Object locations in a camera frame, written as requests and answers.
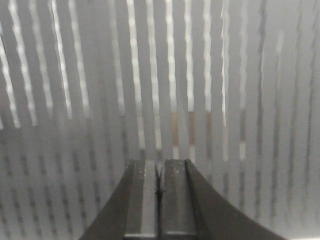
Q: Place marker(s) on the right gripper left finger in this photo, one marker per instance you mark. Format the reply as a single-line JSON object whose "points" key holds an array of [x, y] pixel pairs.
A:
{"points": [[131, 213]]}

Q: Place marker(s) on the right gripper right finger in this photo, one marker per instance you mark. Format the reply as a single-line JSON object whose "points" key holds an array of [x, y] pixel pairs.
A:
{"points": [[191, 209]]}

